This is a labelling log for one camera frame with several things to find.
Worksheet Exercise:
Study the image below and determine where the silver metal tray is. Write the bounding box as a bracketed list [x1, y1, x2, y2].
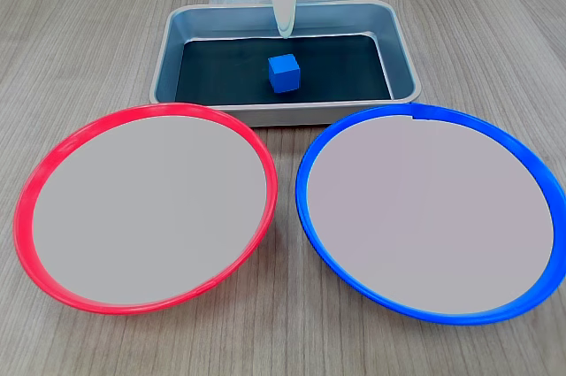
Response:
[149, 0, 422, 128]

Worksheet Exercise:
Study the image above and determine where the blue rimmed round dish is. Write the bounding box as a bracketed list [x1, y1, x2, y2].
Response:
[294, 102, 566, 327]

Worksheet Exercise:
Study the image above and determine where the blue cube block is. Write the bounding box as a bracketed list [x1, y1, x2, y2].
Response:
[267, 53, 302, 95]

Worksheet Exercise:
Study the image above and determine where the red rimmed round dish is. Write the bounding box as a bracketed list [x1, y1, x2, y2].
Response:
[12, 102, 279, 317]

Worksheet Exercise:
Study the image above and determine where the black tray liner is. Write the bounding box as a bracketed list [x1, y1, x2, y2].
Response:
[174, 34, 394, 105]

